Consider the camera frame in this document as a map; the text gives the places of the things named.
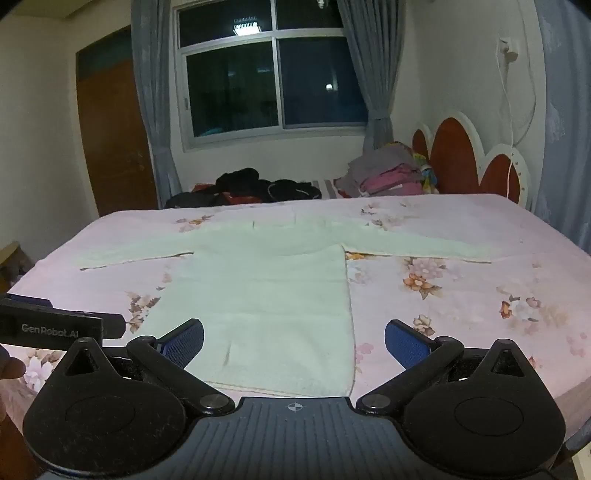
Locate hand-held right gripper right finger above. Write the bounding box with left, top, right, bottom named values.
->
left=355, top=318, right=546, bottom=415

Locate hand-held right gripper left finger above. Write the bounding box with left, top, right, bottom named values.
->
left=45, top=318, right=236, bottom=416

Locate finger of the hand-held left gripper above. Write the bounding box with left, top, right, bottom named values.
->
left=99, top=314, right=126, bottom=342

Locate white long-sleeved sweater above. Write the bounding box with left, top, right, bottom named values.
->
left=78, top=205, right=495, bottom=398

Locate stack of folded clothes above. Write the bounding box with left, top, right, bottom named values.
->
left=334, top=141, right=440, bottom=198

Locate pile of dark clothes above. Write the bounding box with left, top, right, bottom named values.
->
left=165, top=167, right=322, bottom=209

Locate person's left hand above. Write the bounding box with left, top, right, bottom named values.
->
left=0, top=346, right=27, bottom=380

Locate wooden bedside cabinet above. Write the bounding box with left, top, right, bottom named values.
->
left=0, top=240, right=34, bottom=292

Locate pink floral bed sheet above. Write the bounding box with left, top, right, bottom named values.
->
left=0, top=194, right=591, bottom=444

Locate striped grey cloth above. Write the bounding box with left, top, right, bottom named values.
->
left=312, top=178, right=345, bottom=199

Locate brown wooden door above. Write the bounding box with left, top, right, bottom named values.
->
left=75, top=25, right=160, bottom=219

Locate brown scalloped headboard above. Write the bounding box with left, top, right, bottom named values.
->
left=411, top=108, right=533, bottom=208

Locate grey-blue window curtain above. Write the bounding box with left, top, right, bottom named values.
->
left=336, top=0, right=408, bottom=155
left=130, top=0, right=184, bottom=208

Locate blue patterned curtain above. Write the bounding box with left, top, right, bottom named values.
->
left=536, top=0, right=591, bottom=257

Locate sliding glass window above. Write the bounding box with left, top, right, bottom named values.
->
left=173, top=0, right=371, bottom=151

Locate white wall socket with plug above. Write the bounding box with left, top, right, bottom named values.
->
left=497, top=36, right=520, bottom=64

